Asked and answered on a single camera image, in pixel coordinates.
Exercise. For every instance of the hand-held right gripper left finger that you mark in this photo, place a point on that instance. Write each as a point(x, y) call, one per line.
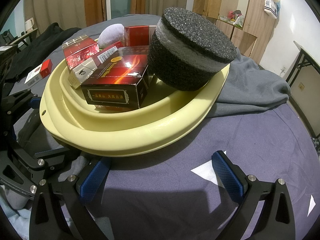
point(95, 178)

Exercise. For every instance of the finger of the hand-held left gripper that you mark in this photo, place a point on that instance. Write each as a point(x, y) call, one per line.
point(30, 101)
point(53, 156)

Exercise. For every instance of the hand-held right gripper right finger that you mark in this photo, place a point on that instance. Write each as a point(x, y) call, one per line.
point(227, 175)

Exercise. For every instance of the pale yellow plastic basin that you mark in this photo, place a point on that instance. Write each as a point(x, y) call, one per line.
point(120, 140)

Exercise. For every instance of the red box with silver end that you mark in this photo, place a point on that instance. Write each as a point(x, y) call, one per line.
point(82, 73)

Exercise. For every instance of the red translucent case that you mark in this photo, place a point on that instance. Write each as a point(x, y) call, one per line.
point(80, 52)

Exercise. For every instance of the dark red box black sides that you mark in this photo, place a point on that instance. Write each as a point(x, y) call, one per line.
point(112, 80)

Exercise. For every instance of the lilac round plush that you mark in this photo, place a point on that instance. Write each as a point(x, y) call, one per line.
point(111, 35)

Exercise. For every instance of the red carton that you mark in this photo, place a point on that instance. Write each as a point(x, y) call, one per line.
point(136, 36)

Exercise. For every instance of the black foam cylinder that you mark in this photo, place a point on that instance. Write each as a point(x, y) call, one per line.
point(190, 55)

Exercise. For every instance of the red and white cigarette pack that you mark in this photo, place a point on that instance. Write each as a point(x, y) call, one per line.
point(42, 70)

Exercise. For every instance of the black cloth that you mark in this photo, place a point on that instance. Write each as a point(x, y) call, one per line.
point(50, 35)

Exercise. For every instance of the white kettle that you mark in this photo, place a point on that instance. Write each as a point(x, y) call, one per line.
point(29, 24)

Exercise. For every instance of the grey blanket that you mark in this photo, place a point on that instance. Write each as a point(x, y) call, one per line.
point(250, 85)

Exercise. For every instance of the beige curtain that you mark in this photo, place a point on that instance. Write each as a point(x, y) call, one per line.
point(62, 0)

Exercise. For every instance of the black folding table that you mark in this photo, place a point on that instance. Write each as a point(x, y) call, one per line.
point(303, 55)

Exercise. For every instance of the shelf clutter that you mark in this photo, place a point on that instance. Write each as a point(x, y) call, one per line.
point(233, 16)

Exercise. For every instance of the white hanging bag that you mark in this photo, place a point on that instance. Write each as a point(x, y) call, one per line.
point(271, 6)

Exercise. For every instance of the yellow wall socket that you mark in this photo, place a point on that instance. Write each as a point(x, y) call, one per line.
point(301, 86)

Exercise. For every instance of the white wall plug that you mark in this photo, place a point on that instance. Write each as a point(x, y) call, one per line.
point(283, 70)

